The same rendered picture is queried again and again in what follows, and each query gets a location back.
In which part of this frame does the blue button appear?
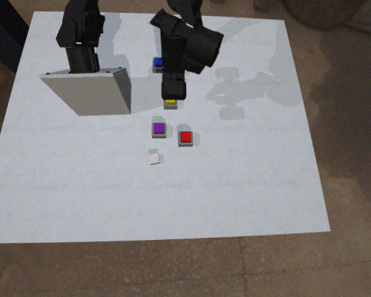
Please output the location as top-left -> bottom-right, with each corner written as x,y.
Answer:
152,58 -> 165,74

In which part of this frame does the yellow button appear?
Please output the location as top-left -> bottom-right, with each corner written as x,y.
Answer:
164,100 -> 178,110

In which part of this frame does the red button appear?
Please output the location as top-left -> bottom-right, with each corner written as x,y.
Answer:
178,131 -> 193,147

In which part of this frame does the purple button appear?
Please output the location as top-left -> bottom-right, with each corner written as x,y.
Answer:
152,123 -> 166,138

